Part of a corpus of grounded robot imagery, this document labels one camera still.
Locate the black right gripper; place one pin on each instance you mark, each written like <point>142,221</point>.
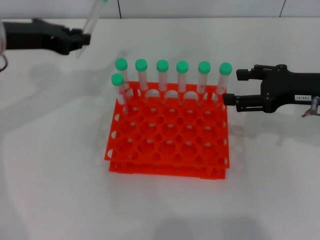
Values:
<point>287,87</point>

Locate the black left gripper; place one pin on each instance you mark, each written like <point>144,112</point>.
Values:
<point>37,36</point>

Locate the green-capped clear test tube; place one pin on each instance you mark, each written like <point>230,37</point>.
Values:
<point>117,79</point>
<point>225,68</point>
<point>121,64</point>
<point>204,67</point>
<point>92,20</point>
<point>141,65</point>
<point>182,66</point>
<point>162,65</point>

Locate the orange plastic test tube rack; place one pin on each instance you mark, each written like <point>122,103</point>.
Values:
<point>160,136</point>

